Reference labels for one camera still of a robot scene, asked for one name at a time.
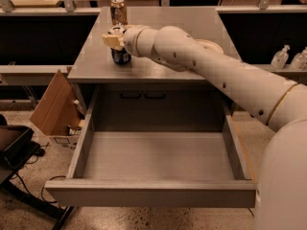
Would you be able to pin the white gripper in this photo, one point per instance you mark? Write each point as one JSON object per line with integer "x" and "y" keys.
{"x": 129, "y": 41}

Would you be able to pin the blue pepsi can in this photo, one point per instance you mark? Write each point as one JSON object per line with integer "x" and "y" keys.
{"x": 119, "y": 57}

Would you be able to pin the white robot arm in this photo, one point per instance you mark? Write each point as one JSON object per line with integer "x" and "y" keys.
{"x": 279, "y": 103}

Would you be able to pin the brown soda can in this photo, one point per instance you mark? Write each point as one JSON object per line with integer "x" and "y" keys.
{"x": 118, "y": 11}

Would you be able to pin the grey cabinet counter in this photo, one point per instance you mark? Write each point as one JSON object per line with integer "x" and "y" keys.
{"x": 161, "y": 45}

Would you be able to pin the open grey top drawer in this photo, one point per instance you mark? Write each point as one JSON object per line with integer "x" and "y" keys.
{"x": 157, "y": 147}

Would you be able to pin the white paper bowl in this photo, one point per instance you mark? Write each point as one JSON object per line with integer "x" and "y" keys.
{"x": 210, "y": 45}

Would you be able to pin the brown cardboard box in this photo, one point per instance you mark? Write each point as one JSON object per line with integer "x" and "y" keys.
{"x": 58, "y": 114}

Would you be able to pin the black equipment on left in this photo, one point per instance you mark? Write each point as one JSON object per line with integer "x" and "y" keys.
{"x": 16, "y": 148}

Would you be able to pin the clear sanitizer bottle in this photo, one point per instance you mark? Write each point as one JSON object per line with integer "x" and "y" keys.
{"x": 280, "y": 58}
{"x": 300, "y": 60}

